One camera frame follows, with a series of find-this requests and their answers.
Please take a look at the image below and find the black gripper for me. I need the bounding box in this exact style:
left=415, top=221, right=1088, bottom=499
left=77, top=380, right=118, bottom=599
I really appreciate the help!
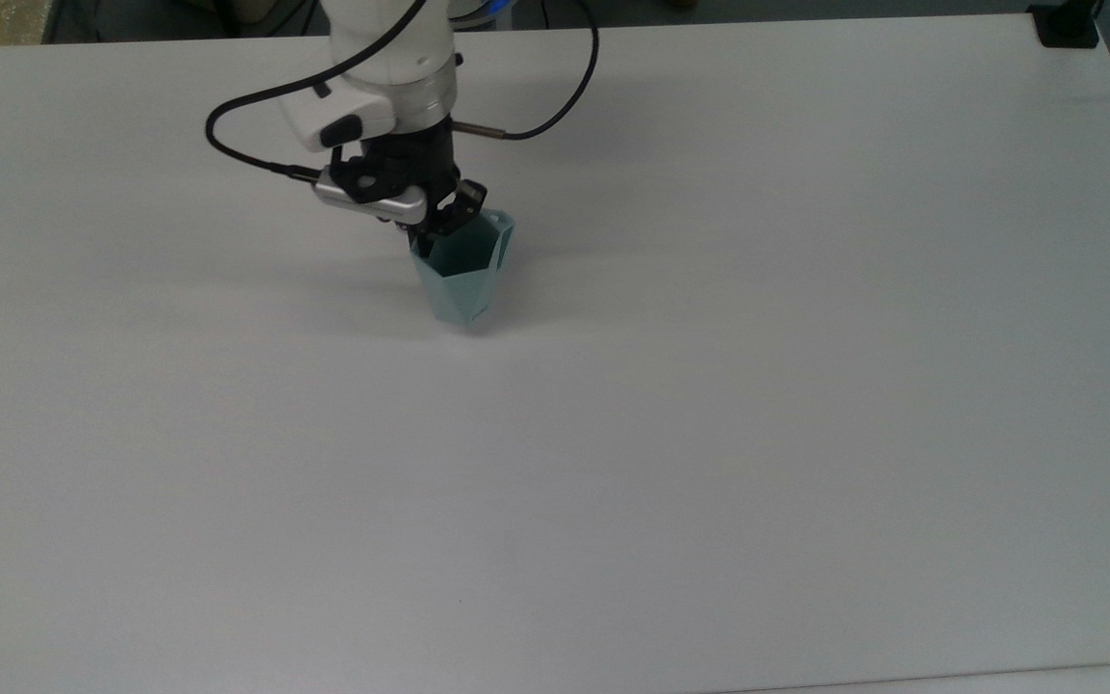
left=331, top=123, right=490, bottom=259

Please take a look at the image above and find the teal faceted plastic cup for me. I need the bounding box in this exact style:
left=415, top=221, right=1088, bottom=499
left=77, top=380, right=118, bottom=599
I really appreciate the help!
left=410, top=209, right=518, bottom=328

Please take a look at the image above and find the silver gripper mounted camera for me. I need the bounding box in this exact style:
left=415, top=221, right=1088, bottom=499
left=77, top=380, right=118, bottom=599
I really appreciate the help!
left=312, top=166, right=429, bottom=225

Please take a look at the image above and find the black cable with metal plug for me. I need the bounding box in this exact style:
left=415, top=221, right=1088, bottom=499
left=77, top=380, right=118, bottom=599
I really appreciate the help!
left=452, top=0, right=601, bottom=142

